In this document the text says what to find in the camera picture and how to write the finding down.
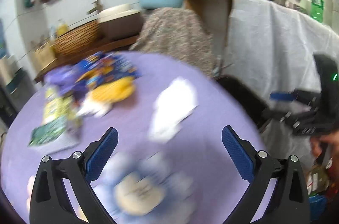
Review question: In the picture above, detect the green yellow drink carton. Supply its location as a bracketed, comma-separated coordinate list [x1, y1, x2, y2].
[28, 86, 82, 156]

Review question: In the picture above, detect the white tissue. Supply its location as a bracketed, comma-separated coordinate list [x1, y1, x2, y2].
[76, 98, 112, 118]
[148, 77, 198, 144]

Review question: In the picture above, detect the purple plastic bag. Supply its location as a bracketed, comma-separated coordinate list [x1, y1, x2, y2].
[44, 65, 88, 95]

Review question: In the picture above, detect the yellow knitted corn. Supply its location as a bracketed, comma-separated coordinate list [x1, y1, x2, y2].
[89, 77, 136, 103]

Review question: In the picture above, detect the blue snack bag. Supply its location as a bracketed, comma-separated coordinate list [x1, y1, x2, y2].
[75, 52, 141, 90]

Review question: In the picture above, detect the right hand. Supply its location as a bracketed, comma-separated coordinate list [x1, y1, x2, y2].
[310, 130, 339, 161]

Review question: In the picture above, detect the white cloth cover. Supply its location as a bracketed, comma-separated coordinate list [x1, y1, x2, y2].
[222, 0, 339, 171]

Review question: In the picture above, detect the green plastic bottle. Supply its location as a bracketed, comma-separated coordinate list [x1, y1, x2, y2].
[310, 0, 324, 23]

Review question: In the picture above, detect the purple floral tablecloth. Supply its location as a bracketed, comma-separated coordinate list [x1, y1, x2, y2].
[1, 52, 265, 223]

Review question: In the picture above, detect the wooden cabinet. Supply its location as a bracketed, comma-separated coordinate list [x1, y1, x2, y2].
[185, 0, 233, 57]

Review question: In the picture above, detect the floral cloth cover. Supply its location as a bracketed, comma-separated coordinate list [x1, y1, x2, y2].
[129, 8, 215, 77]

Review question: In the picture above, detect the utensil holder box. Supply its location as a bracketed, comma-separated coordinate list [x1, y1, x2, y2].
[34, 42, 56, 70]

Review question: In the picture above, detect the woven wicker basket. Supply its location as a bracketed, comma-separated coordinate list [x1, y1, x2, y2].
[52, 20, 103, 58]

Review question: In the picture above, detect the yellow soap bottle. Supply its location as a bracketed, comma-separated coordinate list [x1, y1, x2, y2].
[56, 19, 68, 37]

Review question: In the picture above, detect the brown white sink basin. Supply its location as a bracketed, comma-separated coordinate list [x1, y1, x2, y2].
[97, 4, 144, 42]

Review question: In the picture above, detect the brass faucet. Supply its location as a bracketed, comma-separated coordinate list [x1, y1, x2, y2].
[86, 0, 103, 15]

